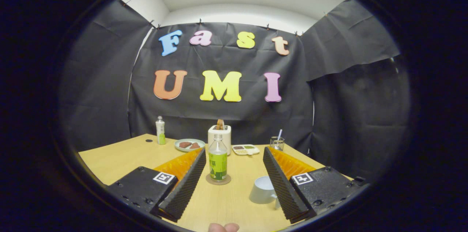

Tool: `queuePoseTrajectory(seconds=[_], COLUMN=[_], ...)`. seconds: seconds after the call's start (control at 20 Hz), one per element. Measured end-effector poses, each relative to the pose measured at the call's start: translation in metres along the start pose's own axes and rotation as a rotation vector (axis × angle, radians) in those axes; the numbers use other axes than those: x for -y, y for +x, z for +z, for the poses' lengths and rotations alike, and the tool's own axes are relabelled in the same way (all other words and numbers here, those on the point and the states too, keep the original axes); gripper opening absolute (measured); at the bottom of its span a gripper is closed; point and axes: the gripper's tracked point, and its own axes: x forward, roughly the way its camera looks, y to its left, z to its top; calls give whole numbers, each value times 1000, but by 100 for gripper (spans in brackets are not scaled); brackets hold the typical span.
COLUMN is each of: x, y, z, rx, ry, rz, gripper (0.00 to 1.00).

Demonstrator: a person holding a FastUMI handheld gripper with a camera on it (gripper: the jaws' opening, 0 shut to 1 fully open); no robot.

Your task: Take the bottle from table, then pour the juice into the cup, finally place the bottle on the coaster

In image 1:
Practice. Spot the brown food piece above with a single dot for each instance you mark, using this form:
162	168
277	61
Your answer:
184	144
195	146

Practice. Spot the white toaster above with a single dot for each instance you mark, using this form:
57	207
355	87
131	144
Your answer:
229	144

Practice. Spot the clear juice bottle green label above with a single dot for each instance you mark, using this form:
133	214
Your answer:
218	166

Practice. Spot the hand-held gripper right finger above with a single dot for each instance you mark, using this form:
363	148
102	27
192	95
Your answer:
283	188

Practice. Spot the white cup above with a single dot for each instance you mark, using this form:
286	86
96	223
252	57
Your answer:
261	192

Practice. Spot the pale green plate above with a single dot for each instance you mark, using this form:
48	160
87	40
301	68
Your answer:
182	149

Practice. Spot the white divided tray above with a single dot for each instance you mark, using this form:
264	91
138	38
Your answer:
245	150

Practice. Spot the black backdrop cloth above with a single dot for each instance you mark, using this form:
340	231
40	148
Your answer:
219	115

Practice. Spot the small white green bottle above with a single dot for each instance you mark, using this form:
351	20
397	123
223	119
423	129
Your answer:
160	133

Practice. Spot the wooden table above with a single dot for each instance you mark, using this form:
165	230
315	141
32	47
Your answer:
226	206

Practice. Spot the round brown coaster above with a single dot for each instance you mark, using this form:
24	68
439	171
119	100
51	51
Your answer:
218	183

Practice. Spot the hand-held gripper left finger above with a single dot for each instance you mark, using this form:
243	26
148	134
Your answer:
182	188

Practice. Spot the brown toast slice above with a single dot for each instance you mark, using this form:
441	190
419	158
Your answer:
220	125

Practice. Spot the small black block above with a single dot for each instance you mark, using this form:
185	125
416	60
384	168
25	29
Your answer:
360	180

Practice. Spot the white straw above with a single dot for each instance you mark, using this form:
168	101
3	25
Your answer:
279	134

